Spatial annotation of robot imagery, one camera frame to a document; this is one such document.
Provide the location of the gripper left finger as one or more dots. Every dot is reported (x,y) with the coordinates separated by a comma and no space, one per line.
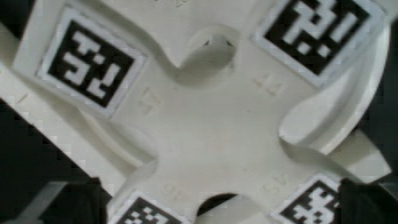
(68,204)

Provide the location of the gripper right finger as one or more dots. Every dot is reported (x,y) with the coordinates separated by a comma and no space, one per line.
(368,203)

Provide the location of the white cross-shaped table base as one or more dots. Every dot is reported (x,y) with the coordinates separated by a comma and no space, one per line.
(214,88)

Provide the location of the white round table top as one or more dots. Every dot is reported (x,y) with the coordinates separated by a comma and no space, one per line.
(61,122)

